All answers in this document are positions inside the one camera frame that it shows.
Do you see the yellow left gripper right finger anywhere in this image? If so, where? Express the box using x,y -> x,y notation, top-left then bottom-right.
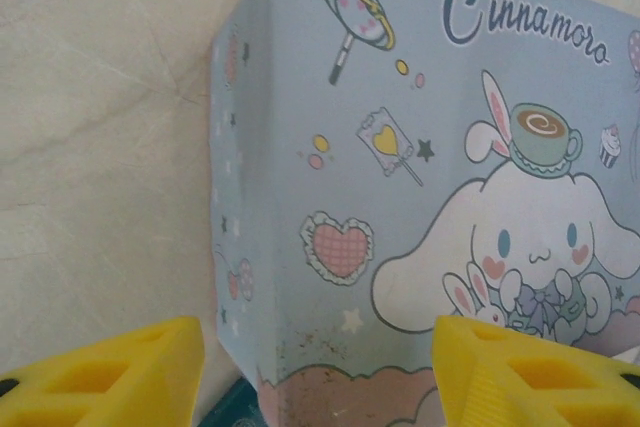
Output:
432,313 -> 640,427

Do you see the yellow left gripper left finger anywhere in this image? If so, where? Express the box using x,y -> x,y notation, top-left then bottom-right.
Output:
0,315 -> 207,427

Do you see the small blue padlock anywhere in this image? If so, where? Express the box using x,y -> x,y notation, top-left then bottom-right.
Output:
199,376 -> 266,427

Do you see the blue cartoon tin box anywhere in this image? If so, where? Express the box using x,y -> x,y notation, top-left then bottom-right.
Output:
207,0 -> 640,427

